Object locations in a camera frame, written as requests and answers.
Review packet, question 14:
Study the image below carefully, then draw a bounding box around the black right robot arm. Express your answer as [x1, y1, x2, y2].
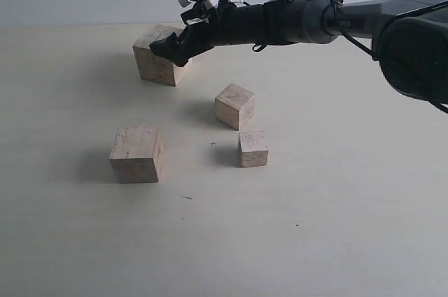
[150, 0, 447, 111]

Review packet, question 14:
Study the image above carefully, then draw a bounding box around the smallest wooden cube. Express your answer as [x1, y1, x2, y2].
[238, 130, 269, 168]

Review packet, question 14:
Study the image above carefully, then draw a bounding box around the second largest wooden cube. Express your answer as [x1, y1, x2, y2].
[109, 125, 164, 184]

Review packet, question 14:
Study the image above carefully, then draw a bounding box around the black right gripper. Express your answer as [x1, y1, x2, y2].
[149, 0, 266, 67]

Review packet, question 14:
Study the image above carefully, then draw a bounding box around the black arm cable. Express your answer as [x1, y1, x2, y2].
[327, 0, 448, 114]

